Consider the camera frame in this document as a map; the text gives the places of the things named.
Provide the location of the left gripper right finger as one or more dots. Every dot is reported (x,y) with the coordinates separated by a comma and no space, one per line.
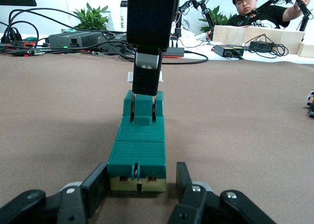
(191,199)

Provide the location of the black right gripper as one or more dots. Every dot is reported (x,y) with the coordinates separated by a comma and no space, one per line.
(152,17)

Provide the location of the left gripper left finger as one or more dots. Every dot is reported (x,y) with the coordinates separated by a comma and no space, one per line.
(95,184)

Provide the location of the green load switch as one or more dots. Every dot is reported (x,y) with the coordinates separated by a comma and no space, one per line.
(139,150)

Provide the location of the black leader arm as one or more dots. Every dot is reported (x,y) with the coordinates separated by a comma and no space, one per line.
(269,3)

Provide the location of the person left forearm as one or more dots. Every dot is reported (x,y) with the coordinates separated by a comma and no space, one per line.
(290,11)

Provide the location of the person left hand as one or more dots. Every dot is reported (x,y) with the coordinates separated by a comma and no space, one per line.
(304,0)

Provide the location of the black hub box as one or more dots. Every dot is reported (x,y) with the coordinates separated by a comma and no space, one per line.
(175,52)

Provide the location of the white banner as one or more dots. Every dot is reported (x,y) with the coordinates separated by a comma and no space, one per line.
(123,15)

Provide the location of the grey power supply box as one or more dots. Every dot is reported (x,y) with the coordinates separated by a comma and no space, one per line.
(81,39)

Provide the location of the black power brick yellow label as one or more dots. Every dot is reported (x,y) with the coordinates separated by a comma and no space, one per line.
(236,49)
(220,50)

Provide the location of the green potted plant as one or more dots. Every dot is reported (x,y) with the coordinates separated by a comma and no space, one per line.
(92,17)
(218,16)

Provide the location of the long light wooden block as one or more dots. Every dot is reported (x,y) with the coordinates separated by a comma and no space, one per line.
(235,35)

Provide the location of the person in black shirt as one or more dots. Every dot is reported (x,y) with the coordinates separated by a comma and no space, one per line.
(267,15)

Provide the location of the black pushbutton orange block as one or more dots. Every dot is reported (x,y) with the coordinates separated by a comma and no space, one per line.
(311,106)

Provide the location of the small light wooden block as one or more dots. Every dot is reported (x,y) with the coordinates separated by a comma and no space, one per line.
(306,49)

